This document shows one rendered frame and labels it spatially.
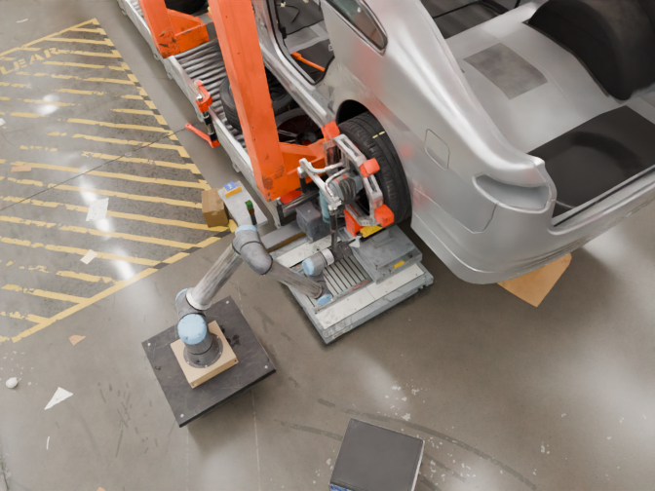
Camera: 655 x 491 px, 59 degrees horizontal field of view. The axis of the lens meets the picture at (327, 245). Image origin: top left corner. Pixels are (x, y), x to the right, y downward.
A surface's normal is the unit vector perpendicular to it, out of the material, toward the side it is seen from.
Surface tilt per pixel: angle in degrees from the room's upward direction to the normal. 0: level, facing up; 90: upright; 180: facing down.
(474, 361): 0
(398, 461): 0
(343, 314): 0
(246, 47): 90
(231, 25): 90
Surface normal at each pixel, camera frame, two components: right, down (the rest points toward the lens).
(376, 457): -0.08, -0.61
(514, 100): 0.11, -0.32
